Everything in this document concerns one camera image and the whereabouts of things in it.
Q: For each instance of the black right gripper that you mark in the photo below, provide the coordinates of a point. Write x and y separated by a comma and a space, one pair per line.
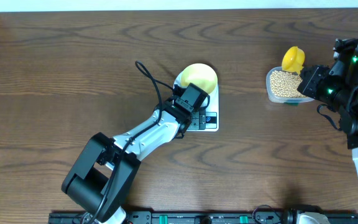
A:
310, 74

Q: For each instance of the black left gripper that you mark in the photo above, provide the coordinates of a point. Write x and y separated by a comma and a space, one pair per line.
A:
198, 109

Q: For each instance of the yellow measuring scoop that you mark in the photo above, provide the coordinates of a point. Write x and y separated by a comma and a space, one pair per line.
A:
293, 60

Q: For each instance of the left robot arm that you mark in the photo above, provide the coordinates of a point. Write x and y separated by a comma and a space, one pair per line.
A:
103, 173

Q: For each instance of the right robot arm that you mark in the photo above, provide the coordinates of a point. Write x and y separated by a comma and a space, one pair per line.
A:
346, 101

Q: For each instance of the white kitchen scale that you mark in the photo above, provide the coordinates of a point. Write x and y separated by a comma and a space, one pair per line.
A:
212, 111

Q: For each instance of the yellow bowl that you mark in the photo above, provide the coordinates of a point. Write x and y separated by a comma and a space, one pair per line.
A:
201, 75

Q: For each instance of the soybeans in container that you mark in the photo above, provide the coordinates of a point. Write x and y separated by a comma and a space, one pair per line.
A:
285, 84

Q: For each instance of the clear plastic container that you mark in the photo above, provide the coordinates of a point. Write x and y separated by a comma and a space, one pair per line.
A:
277, 99

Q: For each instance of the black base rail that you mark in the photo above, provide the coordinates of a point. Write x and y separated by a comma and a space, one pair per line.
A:
263, 214

